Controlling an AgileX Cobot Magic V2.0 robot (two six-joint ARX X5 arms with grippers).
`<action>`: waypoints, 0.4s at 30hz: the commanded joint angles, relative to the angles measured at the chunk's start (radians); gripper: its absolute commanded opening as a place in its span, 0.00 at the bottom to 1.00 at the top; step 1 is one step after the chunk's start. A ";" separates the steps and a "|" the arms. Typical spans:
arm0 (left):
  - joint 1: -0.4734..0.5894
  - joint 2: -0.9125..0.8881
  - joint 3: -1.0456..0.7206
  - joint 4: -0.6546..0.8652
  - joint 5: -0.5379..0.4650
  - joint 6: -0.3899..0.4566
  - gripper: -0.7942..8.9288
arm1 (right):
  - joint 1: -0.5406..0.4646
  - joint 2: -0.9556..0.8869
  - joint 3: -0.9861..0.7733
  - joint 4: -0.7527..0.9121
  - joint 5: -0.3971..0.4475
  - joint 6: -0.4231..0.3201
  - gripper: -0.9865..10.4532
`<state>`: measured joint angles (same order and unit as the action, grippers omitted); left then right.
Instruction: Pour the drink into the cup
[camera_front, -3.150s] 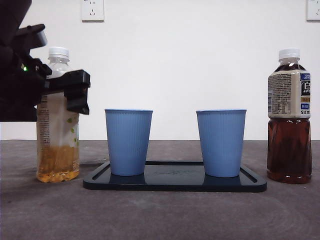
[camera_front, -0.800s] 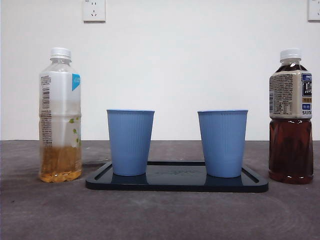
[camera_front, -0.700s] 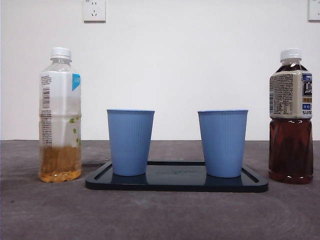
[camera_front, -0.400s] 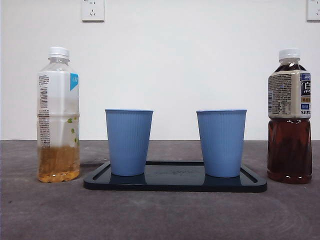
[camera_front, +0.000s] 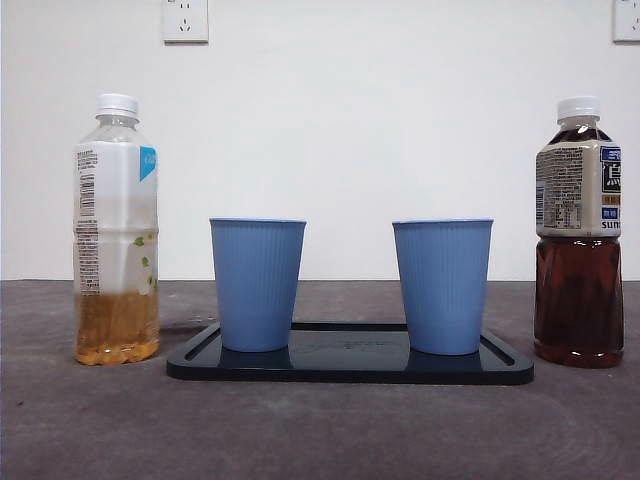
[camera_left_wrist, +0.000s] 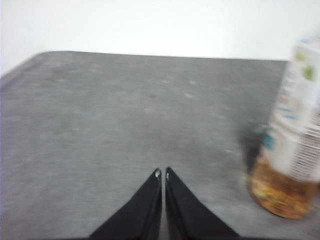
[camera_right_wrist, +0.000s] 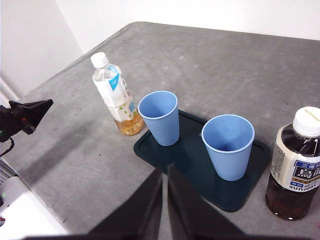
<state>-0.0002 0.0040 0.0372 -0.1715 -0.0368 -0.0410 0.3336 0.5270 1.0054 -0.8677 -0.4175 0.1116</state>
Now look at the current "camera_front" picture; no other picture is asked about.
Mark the light tea bottle white label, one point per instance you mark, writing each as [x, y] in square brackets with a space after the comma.
[115, 200]

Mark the dark tea bottle beige label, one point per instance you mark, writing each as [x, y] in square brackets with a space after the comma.
[577, 300]

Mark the blue ribbed cup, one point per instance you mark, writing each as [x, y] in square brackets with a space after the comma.
[256, 285]
[442, 285]

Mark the dark navy rectangular tray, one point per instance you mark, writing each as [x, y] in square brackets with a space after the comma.
[350, 365]

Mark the white wall socket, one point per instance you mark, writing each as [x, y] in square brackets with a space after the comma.
[627, 22]
[185, 22]

